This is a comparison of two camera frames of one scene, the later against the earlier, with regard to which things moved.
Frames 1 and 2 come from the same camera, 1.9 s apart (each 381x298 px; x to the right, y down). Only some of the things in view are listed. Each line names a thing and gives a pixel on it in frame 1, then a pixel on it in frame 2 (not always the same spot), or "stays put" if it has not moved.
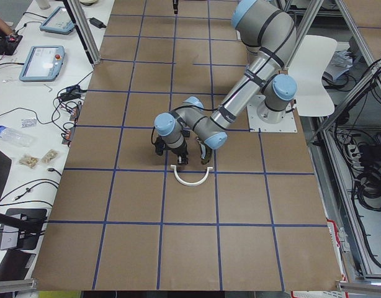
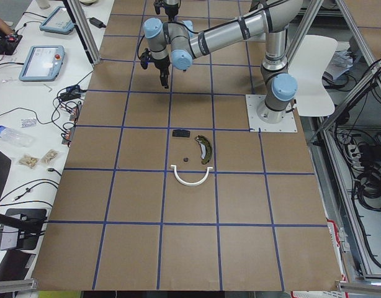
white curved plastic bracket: (193, 184) stays put
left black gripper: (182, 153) -> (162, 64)
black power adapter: (97, 23) stays put
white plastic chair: (312, 99) stays put
